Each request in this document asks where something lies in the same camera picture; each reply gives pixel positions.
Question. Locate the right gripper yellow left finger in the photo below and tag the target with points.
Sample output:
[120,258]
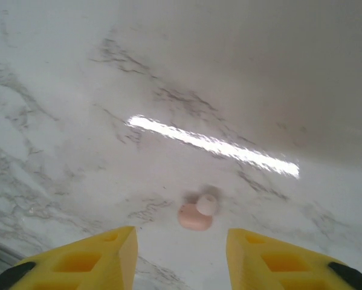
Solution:
[108,266]

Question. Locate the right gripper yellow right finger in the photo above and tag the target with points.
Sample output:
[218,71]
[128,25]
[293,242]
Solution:
[259,272]

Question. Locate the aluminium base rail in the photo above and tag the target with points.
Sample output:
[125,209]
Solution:
[2,252]

